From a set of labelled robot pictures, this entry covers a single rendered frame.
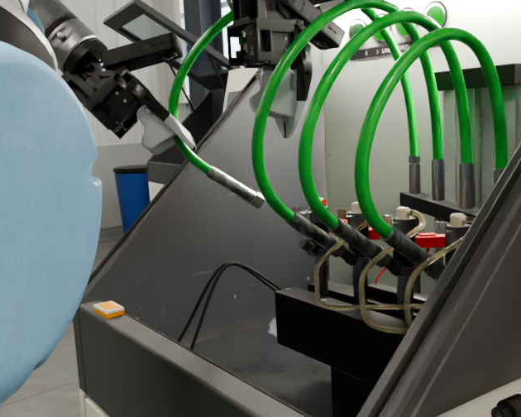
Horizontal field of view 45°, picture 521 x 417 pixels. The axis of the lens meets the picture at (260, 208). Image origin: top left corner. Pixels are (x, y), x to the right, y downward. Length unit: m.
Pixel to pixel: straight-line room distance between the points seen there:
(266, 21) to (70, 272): 0.62
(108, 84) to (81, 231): 0.71
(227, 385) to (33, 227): 0.52
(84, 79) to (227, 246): 0.42
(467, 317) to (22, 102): 0.46
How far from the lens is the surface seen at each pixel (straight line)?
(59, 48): 0.97
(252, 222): 1.22
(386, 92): 0.64
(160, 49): 0.94
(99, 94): 0.93
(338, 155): 1.28
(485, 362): 0.62
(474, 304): 0.59
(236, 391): 0.69
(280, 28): 0.83
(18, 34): 0.23
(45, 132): 0.21
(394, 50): 1.02
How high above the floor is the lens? 1.23
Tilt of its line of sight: 8 degrees down
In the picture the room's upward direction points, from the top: 3 degrees counter-clockwise
